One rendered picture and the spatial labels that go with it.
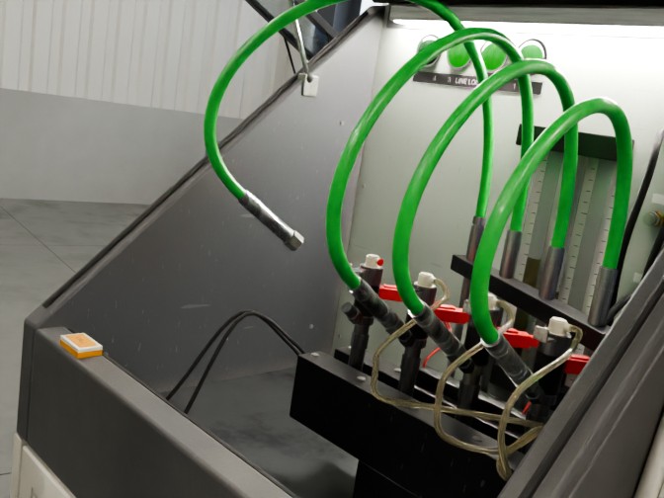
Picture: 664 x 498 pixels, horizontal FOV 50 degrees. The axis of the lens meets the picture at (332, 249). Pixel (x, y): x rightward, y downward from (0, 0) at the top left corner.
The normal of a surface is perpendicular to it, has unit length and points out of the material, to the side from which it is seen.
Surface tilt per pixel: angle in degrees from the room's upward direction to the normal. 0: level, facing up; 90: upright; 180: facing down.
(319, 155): 90
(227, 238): 90
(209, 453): 0
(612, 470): 90
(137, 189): 90
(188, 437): 0
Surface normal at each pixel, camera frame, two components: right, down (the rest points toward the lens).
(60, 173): 0.58, 0.24
